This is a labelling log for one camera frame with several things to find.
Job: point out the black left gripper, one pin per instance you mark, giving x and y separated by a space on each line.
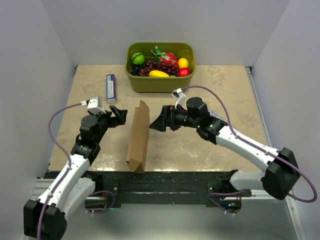
120 115

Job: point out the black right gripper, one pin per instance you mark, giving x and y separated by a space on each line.
164 120

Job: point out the brown cardboard box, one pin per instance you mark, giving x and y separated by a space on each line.
139 138

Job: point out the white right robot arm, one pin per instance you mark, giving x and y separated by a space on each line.
277 168

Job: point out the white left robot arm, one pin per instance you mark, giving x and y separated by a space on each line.
46 218

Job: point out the purple toothpaste box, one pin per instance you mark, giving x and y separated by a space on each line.
111 89

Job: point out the dark blue toy grapes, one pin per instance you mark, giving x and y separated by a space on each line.
135 70

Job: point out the yellow toy mango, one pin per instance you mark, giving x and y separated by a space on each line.
158 74

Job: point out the red white snack packet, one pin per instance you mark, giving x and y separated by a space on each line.
214 114

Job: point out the purple toy grape bunch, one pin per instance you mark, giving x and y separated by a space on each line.
149 66

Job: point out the red toy apple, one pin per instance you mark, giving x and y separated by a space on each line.
184 72

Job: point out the green toy watermelon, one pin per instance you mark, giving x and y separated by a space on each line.
137 58

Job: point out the yellow toy lemon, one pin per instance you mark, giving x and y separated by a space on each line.
183 63

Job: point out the pink toy dragon fruit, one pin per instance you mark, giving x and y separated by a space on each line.
165 57

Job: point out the olive green plastic bin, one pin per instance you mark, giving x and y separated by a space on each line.
155 84

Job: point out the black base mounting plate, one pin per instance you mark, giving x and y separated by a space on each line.
209 188

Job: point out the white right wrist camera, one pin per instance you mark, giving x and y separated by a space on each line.
179 96

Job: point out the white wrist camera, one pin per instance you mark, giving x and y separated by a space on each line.
94 103
179 96

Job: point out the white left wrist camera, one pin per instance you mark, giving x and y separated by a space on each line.
94 103

